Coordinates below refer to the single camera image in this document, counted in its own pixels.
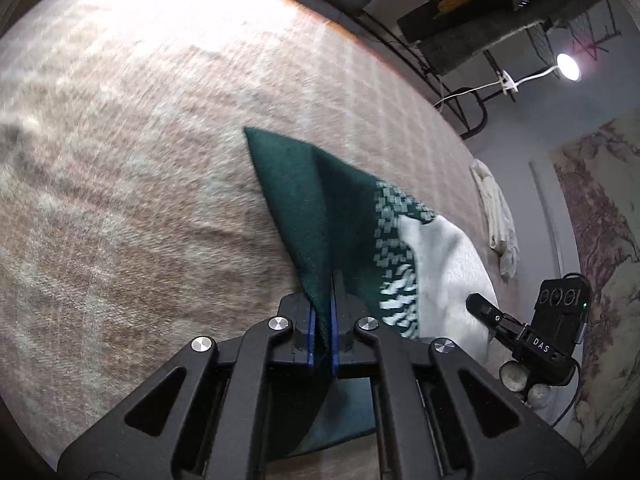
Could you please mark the folded white garment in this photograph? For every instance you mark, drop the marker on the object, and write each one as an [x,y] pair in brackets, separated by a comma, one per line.
[501,228]

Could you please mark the plaid bed blanket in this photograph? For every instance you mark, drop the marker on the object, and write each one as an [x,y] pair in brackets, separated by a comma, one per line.
[131,217]

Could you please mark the floral wall tapestry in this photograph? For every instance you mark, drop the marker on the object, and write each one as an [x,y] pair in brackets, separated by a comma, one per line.
[599,177]

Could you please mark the gloved right hand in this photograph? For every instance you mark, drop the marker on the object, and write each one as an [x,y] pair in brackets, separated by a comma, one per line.
[517,379]

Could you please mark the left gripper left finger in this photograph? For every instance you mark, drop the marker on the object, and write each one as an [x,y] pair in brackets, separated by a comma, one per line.
[203,414]

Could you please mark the green patterned scarf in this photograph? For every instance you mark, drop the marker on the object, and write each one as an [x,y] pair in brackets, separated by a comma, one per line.
[332,217]

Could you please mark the white shiny cloth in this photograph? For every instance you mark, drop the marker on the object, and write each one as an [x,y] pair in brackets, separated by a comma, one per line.
[449,270]

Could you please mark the white clip lamp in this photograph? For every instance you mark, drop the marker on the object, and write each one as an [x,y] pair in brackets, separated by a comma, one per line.
[565,65]

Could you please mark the metal clothes rack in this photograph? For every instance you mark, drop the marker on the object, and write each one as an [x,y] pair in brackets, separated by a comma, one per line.
[439,36]

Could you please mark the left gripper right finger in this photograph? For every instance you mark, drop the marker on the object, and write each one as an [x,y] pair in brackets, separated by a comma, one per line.
[438,413]

